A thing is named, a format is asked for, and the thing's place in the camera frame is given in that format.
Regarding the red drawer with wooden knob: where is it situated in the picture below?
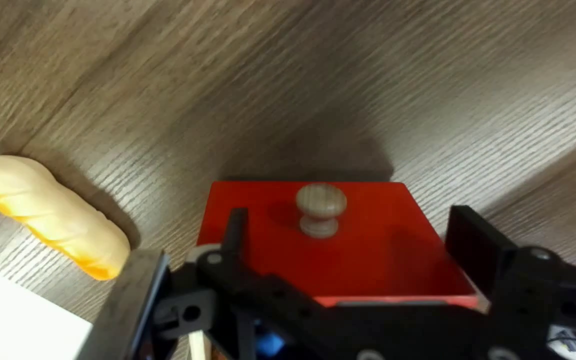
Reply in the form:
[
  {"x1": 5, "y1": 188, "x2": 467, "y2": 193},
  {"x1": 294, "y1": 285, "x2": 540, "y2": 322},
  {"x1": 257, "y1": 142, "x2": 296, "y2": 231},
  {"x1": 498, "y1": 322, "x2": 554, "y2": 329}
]
[{"x1": 194, "y1": 178, "x2": 495, "y2": 313}]

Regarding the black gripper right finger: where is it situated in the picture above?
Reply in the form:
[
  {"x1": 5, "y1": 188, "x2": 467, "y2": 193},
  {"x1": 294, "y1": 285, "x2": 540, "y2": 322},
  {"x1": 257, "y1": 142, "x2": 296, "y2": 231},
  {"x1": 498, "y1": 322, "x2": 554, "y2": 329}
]
[{"x1": 443, "y1": 205, "x2": 524, "y2": 311}]

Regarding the yellow toy bread loaf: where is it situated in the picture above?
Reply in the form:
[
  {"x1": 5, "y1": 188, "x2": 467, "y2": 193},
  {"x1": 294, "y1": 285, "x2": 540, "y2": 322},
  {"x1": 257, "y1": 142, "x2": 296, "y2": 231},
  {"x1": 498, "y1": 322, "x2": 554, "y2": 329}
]
[{"x1": 0, "y1": 154, "x2": 133, "y2": 282}]

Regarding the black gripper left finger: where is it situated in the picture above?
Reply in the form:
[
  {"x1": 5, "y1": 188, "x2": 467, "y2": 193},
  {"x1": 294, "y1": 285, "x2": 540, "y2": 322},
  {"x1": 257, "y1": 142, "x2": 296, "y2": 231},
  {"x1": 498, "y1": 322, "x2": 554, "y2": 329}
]
[{"x1": 214, "y1": 207, "x2": 318, "y2": 324}]

